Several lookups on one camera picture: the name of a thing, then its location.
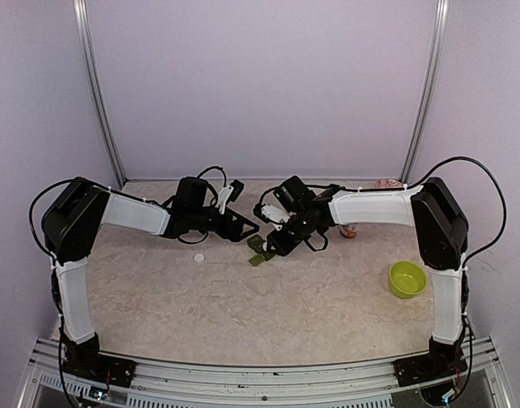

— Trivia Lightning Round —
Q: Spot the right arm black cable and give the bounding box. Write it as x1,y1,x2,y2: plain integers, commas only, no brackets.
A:
416,156,508,260

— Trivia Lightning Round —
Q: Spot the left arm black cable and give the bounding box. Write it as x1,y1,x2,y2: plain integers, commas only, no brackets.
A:
195,164,229,205

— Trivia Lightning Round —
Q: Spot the right aluminium frame post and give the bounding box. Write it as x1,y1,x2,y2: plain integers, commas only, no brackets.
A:
400,0,449,183

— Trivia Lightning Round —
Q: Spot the left aluminium frame post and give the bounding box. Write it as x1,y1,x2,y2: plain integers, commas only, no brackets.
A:
72,0,127,189

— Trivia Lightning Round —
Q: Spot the orange grey-capped supplement bottle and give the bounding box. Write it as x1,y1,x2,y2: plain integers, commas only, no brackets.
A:
340,224,358,239

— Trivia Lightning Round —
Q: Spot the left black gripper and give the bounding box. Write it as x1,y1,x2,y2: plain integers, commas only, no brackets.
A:
189,207,260,241

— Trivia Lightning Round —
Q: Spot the red patterned white bowl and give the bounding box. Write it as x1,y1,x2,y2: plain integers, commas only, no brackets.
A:
374,179,403,190

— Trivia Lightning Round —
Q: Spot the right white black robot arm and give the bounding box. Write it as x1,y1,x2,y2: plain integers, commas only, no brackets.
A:
254,176,472,381

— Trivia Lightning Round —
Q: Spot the front aluminium rail base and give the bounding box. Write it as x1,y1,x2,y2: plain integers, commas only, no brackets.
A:
17,335,516,408

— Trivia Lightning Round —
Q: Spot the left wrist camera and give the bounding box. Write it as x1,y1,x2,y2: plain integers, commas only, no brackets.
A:
229,179,245,202

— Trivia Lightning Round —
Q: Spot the aluminium frame post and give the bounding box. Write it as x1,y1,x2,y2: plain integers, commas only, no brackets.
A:
400,0,449,183
72,0,127,189

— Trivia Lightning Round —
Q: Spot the white bottle cap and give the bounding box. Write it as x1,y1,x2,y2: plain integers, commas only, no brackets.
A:
194,253,205,263

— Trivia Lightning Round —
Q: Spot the green weekly pill organizer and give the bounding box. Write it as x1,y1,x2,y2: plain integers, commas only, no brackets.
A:
247,235,274,267

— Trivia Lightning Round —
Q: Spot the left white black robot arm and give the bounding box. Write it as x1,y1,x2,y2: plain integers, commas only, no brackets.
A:
34,177,259,378

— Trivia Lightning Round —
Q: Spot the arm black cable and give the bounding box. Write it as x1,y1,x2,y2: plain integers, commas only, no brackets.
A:
416,156,508,260
195,164,229,205

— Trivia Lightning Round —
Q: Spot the lime green bowl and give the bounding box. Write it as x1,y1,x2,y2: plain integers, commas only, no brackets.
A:
388,261,427,299

